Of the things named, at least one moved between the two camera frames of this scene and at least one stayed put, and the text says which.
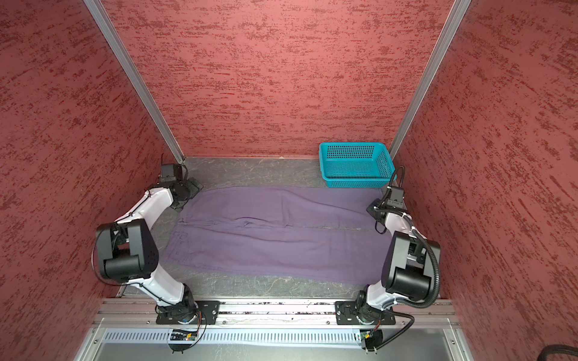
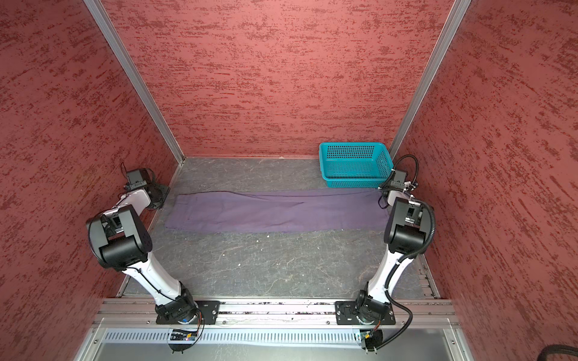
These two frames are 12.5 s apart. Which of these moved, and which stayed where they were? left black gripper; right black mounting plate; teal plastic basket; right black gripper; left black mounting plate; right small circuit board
Moved: left black gripper; right black gripper
Stayed: teal plastic basket; right small circuit board; left black mounting plate; right black mounting plate
